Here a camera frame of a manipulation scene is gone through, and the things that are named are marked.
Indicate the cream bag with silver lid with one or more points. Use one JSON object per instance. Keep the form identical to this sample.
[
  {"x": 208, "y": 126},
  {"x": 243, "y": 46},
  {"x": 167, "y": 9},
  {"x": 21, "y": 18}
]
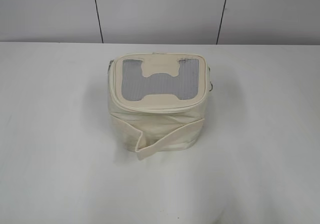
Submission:
[{"x": 157, "y": 101}]

